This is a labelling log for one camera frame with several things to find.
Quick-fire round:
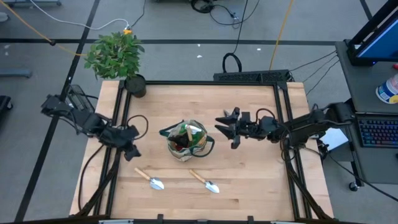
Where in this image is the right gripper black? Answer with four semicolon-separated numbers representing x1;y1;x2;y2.
213;107;280;149

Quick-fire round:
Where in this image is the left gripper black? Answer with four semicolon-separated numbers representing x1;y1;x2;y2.
98;123;142;162

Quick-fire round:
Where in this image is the wooden-handled steel garden trowel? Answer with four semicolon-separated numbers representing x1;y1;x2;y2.
188;168;221;194
134;167;165;191

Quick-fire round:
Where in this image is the green plastic spray bottle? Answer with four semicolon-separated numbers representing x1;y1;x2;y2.
192;124;207;143

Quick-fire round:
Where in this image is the beige green canvas garden bag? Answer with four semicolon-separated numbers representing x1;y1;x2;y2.
159;119;216;163

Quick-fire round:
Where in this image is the black perforated electronics box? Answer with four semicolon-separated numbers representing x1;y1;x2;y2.
212;69;292;83

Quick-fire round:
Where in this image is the silver angled light bar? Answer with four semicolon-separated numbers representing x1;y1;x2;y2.
98;218;135;224

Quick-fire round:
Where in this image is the black mesh electronics box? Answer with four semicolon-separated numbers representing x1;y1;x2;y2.
63;83;96;113

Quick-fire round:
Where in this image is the potted green leafy plant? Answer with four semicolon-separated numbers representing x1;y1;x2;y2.
83;30;148;99

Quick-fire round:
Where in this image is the white paper sheet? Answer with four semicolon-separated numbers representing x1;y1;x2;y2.
319;126;349;152

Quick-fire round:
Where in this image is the gray rolling computer desk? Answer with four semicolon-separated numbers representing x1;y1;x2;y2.
334;39;398;185

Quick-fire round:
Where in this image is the gray furniture foot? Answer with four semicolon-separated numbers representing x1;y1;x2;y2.
0;68;32;79

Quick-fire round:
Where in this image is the backlit computer keyboard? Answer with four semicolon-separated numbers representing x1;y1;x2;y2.
357;117;398;149

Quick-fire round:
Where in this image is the white wipes canister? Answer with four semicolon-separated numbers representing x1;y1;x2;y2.
375;73;398;105

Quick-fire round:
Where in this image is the large computer monitor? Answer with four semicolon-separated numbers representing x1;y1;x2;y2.
346;0;398;67

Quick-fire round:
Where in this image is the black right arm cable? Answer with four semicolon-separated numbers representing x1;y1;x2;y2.
254;107;278;125

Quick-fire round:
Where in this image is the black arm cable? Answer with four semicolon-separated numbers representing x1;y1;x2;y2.
77;143;106;213
254;107;278;125

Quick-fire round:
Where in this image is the black aluminium table frame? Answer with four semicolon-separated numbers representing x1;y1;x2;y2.
74;79;336;224

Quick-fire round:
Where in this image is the coiled black floor cable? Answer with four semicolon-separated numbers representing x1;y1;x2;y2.
221;0;249;74

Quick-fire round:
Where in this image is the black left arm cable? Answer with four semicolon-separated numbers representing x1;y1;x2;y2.
77;143;106;213

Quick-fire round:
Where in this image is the yellow cable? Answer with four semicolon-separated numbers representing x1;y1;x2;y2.
268;0;295;71
0;0;90;58

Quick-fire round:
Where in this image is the white floor cable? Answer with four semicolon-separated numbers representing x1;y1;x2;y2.
29;0;131;31

